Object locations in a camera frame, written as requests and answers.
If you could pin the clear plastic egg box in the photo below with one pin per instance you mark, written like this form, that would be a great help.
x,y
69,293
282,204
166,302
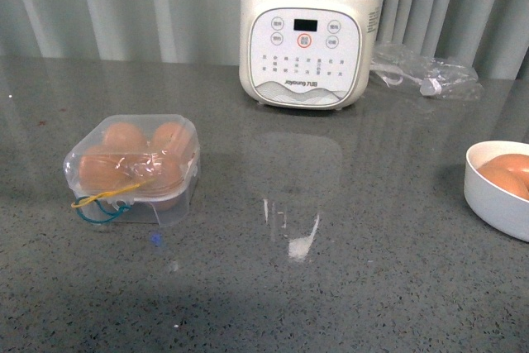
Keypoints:
x,y
163,210

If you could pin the brown egg in bowl back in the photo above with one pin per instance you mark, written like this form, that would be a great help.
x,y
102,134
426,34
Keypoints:
x,y
517,164

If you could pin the white Joyoung blender appliance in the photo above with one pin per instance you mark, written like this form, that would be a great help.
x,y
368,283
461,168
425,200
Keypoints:
x,y
307,54

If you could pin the clear plastic bag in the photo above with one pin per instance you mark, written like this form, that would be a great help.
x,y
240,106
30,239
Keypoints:
x,y
458,81

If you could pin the teal rubber band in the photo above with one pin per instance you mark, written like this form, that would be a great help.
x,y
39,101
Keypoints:
x,y
97,211

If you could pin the yellow rubber band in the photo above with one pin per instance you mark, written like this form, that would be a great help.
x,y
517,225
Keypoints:
x,y
84,201

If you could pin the white round bowl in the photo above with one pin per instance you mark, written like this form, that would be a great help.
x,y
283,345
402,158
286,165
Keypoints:
x,y
502,210

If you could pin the white power cable plug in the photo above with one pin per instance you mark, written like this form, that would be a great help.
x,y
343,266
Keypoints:
x,y
393,76

